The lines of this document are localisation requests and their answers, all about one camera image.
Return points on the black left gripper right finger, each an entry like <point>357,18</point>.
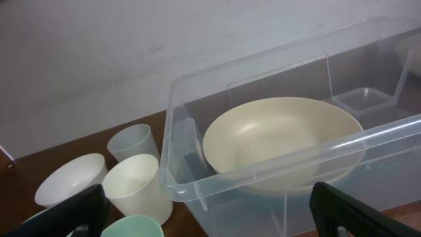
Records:
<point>331,208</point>

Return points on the translucent grey cup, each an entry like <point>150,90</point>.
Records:
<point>134,140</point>

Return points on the small white bowl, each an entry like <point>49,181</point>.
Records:
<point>71,178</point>

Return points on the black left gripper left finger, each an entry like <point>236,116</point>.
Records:
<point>84,214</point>

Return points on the large beige bowl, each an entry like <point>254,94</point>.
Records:
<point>273,127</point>

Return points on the clear plastic storage bin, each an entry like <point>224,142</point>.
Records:
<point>370,69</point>

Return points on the mint green cup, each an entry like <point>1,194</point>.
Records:
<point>134,226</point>

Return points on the cream white cup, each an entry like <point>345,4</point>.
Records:
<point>132,186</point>

